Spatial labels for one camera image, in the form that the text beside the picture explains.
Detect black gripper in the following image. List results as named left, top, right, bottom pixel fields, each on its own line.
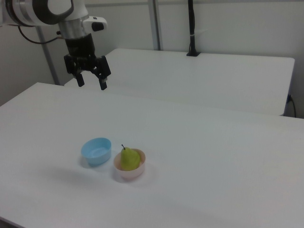
left=63, top=33, right=112, bottom=91

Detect green pear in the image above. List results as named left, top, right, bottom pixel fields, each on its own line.
left=120, top=143, right=141, bottom=172

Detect blue plastic bowl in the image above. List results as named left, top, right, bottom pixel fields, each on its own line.
left=81, top=137, right=112, bottom=167

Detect pink plastic bowl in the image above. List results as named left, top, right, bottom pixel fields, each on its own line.
left=113, top=148, right=146, bottom=180

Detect white side table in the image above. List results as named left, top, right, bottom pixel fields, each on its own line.
left=63, top=48, right=296, bottom=117

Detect black clamped pole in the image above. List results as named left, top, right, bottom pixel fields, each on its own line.
left=186, top=0, right=202, bottom=57

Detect white zip tie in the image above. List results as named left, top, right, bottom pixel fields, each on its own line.
left=190, top=29, right=209, bottom=38

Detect grey metal frame post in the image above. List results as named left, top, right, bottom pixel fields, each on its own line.
left=148, top=0, right=165, bottom=51
left=35, top=25, right=60, bottom=86

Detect black power cable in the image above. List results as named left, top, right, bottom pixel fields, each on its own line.
left=286, top=94, right=298, bottom=118

